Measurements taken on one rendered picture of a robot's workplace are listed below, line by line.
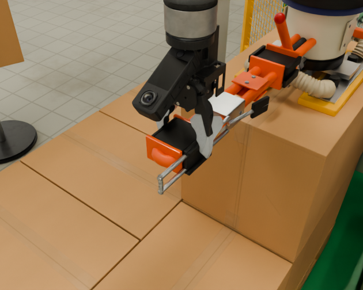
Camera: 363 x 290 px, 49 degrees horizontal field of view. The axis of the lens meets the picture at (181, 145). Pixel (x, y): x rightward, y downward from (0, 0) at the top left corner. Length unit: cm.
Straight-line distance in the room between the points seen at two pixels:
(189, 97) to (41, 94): 244
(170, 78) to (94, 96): 231
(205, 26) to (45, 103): 239
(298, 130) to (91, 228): 68
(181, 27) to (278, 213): 67
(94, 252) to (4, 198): 39
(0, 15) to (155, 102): 147
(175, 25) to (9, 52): 153
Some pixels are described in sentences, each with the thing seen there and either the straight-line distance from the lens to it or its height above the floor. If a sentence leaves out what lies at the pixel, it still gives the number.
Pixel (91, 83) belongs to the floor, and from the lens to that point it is 303.
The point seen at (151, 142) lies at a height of 109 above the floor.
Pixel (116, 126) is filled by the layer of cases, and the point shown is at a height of 54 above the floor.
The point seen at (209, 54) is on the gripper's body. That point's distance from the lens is 63.
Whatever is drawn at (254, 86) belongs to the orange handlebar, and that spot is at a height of 109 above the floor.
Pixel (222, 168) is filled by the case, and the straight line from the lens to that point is 110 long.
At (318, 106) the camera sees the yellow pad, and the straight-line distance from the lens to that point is 104.
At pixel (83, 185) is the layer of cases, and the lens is 140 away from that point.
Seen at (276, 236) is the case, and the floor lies 62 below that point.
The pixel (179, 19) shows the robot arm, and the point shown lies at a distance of 55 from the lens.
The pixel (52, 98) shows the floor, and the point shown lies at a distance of 293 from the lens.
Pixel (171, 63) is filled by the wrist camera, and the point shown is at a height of 124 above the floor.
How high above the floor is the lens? 152
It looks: 40 degrees down
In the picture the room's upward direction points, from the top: straight up
